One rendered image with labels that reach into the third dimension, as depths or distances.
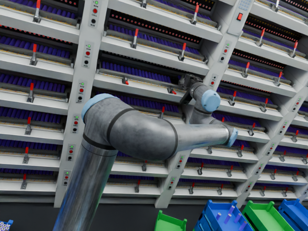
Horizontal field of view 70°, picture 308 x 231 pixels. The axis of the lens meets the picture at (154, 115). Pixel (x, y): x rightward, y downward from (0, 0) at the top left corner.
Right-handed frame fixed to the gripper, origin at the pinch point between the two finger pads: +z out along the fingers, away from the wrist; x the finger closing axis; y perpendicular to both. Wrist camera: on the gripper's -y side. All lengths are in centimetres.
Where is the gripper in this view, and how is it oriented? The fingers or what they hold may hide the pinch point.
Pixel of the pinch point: (181, 82)
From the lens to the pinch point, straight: 134.7
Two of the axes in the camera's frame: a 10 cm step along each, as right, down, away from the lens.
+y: 2.8, -8.9, -3.7
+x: -9.3, -1.5, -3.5
